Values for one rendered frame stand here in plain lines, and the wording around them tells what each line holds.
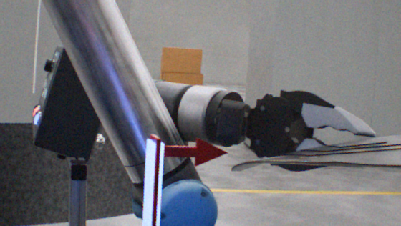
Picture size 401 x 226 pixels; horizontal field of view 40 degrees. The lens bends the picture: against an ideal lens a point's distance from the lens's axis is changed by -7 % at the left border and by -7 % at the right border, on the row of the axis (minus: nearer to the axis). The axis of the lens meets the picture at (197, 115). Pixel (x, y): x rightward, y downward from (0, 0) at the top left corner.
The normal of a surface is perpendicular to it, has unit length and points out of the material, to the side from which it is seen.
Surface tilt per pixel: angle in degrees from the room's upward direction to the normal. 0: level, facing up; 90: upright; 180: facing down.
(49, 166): 90
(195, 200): 90
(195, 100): 58
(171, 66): 90
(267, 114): 84
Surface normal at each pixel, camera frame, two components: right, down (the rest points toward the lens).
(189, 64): 0.14, 0.13
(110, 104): -0.18, 0.32
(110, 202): 0.68, 0.14
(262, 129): -0.58, -0.05
